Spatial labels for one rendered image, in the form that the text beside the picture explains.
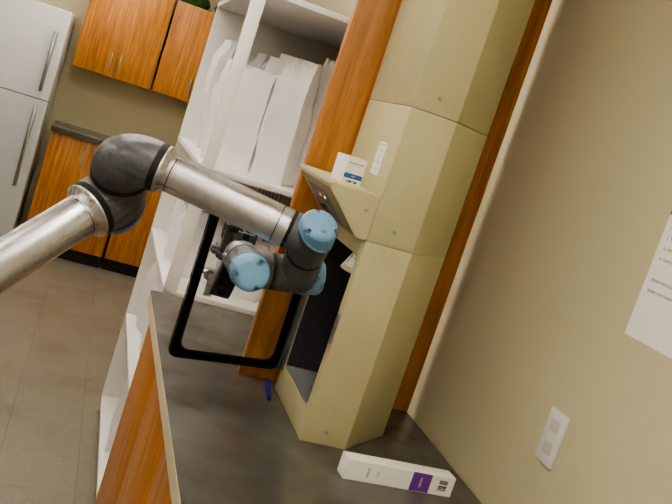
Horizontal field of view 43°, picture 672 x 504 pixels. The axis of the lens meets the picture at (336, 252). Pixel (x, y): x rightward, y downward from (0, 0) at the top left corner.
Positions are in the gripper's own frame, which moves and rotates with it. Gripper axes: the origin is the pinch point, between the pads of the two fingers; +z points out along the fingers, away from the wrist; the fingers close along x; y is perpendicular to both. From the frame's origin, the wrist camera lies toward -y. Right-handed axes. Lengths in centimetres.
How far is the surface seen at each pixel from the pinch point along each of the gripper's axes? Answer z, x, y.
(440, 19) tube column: -22, -25, 62
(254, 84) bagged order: 117, -13, 39
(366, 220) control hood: -21.9, -23.2, 17.4
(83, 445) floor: 161, 4, -128
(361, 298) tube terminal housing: -21.9, -27.9, 0.8
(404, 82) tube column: -12, -25, 48
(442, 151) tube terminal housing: -22, -35, 36
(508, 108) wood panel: 15, -63, 53
